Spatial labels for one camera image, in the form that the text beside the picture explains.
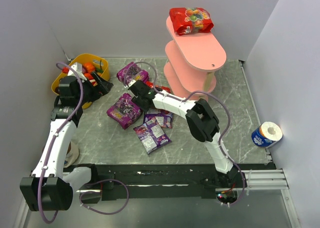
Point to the toy orange pumpkin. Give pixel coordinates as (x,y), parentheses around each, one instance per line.
(89,67)

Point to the small purple packet upper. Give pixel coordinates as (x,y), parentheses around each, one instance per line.
(163,117)

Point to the purple candy bag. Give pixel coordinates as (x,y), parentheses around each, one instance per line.
(132,72)
(124,111)

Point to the small purple packet lower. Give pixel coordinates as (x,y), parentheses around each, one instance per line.
(151,135)

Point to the toy red carrot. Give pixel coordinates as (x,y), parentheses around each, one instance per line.
(90,78)

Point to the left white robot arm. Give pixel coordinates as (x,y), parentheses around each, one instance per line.
(46,188)

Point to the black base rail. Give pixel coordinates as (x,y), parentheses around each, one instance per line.
(161,181)

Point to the small purple packet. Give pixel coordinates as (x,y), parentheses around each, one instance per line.
(151,135)
(163,117)

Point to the red candy bag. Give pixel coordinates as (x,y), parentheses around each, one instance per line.
(151,85)
(187,21)

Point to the yellow plastic basket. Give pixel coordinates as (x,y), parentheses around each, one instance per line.
(103,65)

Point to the white toilet paper roll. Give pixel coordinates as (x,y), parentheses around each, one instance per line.
(266,135)

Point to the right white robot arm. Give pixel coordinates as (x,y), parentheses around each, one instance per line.
(202,122)

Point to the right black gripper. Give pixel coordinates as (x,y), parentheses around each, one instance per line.
(136,86)

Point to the pink three-tier shelf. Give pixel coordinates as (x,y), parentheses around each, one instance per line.
(192,62)

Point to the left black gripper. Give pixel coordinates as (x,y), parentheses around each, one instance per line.
(95,84)

